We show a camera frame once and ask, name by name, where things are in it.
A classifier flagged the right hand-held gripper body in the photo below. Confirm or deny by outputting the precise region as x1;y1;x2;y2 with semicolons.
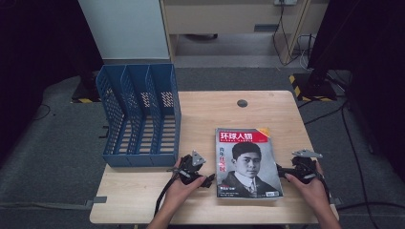
286;149;323;185

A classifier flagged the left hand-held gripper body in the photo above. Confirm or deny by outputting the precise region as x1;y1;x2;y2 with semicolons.
176;150;208;185

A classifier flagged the magazine with portrait cover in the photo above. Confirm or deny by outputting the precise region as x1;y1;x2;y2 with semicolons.
214;127;285;201

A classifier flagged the blue plastic file rack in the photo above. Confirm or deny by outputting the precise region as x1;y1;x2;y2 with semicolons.
95;62;182;168

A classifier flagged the person's right hand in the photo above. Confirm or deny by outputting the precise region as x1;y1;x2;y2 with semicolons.
284;161;330;213

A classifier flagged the person's left hand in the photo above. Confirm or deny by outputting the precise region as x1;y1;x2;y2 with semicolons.
163;158;208;213

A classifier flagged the dark curtain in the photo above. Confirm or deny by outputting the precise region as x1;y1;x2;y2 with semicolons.
0;0;104;160
309;0;405;182

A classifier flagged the white cabinet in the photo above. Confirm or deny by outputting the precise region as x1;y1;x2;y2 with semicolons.
77;0;171;61

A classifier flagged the beige wooden desk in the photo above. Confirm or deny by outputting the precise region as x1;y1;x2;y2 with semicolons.
159;0;329;66

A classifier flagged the right hand-held gripper cable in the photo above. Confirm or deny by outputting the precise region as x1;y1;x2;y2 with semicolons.
314;170;332;204

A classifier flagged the black floor cable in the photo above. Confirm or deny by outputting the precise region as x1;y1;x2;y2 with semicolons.
32;104;52;122
336;201;405;212
341;101;372;229
302;106;347;126

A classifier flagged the black hanging power cable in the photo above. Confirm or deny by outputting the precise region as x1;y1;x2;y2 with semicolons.
271;4;302;68

